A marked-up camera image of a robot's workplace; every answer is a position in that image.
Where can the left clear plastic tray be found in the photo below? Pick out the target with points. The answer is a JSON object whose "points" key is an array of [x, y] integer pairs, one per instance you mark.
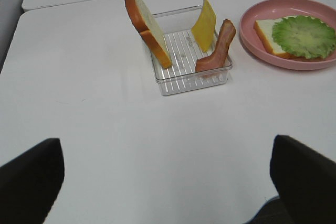
{"points": [[184, 52]]}

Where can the green lettuce leaf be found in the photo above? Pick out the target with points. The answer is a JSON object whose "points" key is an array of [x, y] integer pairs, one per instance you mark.
{"points": [[304, 36]]}

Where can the white bread slice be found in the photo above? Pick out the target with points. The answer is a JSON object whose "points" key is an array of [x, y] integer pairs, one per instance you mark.
{"points": [[263, 29], [149, 30]]}

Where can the bacon strip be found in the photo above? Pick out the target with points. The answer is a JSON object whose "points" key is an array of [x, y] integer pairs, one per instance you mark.
{"points": [[217, 58]]}

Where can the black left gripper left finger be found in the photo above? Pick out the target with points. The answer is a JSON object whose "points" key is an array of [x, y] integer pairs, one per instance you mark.
{"points": [[31, 182]]}

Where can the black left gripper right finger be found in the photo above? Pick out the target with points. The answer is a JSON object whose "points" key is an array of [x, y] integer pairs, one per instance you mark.
{"points": [[304, 180]]}

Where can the pink round plate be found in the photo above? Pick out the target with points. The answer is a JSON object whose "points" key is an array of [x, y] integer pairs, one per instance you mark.
{"points": [[272, 9]]}

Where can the yellow cheese slice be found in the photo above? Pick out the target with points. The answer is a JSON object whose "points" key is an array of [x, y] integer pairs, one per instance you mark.
{"points": [[203, 29]]}

